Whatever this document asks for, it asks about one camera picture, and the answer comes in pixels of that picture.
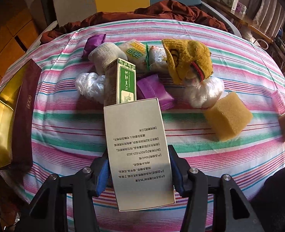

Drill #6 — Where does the white printed carton box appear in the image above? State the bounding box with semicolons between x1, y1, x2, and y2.
104;98;175;212

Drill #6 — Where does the small white plastic bag ball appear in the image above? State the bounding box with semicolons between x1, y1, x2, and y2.
75;72;105;104

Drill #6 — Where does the green essential oil box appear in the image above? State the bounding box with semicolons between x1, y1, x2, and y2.
104;58;137;106

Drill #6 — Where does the striped bed sheet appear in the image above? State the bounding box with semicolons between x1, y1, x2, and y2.
0;18;285;232

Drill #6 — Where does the maroon gold gift box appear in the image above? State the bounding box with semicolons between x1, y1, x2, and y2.
0;59;41;171

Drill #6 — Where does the purple foil pouch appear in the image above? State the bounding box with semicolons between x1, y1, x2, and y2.
137;74;176;111

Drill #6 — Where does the mustard knitted sock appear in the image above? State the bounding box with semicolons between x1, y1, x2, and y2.
162;39;213;85

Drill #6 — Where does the cream rolled sock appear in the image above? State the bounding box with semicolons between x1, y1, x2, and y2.
88;42;128;75

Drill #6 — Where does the small purple pouch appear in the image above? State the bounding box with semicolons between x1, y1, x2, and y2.
82;34;106;60

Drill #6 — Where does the green yellow snack packet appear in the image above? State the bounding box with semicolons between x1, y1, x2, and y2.
118;39;148;73

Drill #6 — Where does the wooden side table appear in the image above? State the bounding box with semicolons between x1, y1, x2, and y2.
207;0;285;75

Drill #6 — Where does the beige window curtain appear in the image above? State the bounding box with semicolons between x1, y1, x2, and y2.
253;0;285;39

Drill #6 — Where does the brown crumpled blanket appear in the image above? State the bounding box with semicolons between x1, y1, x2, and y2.
40;0;228;44

